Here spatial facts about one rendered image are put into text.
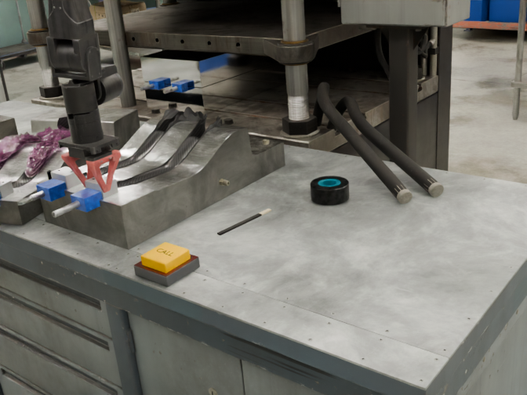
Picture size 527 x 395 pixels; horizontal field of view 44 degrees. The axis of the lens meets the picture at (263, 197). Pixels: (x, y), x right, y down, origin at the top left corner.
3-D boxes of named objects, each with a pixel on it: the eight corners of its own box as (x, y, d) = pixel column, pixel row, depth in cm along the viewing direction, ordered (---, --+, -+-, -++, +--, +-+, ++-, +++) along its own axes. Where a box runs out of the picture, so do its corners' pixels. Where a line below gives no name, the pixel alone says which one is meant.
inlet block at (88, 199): (64, 231, 117) (59, 203, 115) (48, 225, 120) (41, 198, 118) (121, 204, 126) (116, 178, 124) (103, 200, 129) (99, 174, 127)
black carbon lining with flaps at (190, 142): (125, 198, 127) (118, 152, 123) (74, 184, 137) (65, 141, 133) (239, 146, 152) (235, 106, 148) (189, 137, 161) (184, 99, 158)
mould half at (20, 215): (22, 225, 136) (10, 176, 132) (-72, 215, 146) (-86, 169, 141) (143, 147, 179) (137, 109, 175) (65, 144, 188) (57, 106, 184)
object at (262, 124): (310, 162, 180) (308, 137, 177) (34, 114, 256) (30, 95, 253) (437, 91, 239) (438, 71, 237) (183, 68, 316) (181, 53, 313)
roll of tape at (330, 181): (332, 187, 142) (332, 172, 141) (357, 198, 136) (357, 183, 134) (303, 197, 138) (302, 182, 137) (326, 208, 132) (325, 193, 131)
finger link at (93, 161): (103, 181, 128) (95, 135, 124) (128, 187, 124) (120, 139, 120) (75, 193, 123) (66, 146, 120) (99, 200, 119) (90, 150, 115)
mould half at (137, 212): (128, 250, 122) (116, 183, 117) (45, 222, 137) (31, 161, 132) (285, 165, 157) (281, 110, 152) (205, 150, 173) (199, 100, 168)
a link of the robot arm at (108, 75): (45, 45, 114) (86, 48, 111) (85, 33, 123) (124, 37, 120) (53, 110, 119) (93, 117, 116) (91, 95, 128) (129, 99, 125)
